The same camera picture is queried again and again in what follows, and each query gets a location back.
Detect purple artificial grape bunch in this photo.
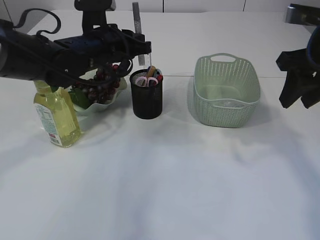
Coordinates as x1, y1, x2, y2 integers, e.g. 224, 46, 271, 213
68, 68, 121, 109

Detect gold glitter glue pen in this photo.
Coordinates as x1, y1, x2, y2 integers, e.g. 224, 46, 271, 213
146, 65, 156, 78

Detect clear plastic sheet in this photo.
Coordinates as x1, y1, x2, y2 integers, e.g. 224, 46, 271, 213
213, 99, 247, 108

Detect silver blue glitter glue pen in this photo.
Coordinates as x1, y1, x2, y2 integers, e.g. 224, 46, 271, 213
132, 1, 146, 66

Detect clear plastic ruler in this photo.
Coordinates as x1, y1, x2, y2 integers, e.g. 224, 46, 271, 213
146, 53, 152, 68

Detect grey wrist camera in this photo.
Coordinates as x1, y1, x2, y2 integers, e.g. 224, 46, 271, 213
284, 3, 320, 26
74, 0, 116, 34

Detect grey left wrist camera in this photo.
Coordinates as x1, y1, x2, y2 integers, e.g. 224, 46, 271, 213
74, 0, 116, 34

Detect green plastic woven basket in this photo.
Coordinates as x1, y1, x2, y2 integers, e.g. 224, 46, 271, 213
193, 53, 261, 128

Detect yellow tea bottle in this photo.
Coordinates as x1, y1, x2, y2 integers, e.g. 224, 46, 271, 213
33, 80, 81, 148

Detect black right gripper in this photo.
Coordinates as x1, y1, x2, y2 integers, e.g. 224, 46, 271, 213
276, 26, 320, 109

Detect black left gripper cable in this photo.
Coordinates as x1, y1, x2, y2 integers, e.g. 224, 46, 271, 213
0, 8, 133, 87

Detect pink purple scissors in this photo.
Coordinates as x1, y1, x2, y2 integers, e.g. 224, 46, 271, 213
134, 76, 159, 88

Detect green wavy glass bowl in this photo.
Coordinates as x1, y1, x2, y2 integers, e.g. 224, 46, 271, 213
73, 77, 128, 116

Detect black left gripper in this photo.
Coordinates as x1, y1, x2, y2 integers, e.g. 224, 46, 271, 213
53, 24, 152, 75

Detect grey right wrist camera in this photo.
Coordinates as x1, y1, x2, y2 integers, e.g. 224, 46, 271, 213
284, 3, 320, 26

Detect black mesh pen holder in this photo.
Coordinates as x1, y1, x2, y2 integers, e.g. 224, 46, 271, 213
129, 69, 163, 120

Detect red glitter glue pen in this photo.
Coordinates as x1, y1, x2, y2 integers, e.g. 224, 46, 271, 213
156, 74, 164, 83

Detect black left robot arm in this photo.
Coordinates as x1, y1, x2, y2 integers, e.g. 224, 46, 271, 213
0, 20, 152, 88

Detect blue scissors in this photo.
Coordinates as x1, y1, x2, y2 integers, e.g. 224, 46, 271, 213
153, 69, 162, 78

